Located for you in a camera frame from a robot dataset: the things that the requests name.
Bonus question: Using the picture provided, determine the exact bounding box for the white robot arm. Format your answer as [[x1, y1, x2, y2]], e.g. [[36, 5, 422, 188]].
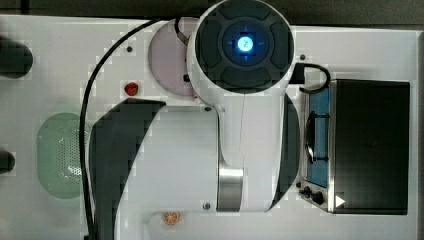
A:
[[89, 0, 297, 240]]

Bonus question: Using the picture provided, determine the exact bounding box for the red strawberry left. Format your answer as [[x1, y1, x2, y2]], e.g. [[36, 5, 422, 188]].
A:
[[124, 82, 138, 96]]

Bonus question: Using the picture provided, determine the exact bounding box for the orange slice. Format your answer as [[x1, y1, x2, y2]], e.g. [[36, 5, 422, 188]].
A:
[[162, 212, 180, 225]]

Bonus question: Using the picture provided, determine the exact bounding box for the black steel toaster oven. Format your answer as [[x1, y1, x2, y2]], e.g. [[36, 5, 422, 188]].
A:
[[297, 79, 410, 215]]

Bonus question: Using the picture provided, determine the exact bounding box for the green perforated colander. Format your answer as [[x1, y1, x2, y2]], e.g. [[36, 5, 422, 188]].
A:
[[36, 112, 82, 199]]

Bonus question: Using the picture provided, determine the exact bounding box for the black cylinder upper left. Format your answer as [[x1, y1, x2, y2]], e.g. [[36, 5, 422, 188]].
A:
[[0, 36, 34, 79]]

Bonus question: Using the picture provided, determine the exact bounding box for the black cylinder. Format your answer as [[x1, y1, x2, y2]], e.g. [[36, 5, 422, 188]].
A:
[[0, 151, 15, 174], [0, 36, 34, 79]]

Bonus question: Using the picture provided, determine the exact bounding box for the black cylinder lower left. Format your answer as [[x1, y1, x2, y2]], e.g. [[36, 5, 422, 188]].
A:
[[0, 151, 15, 174]]

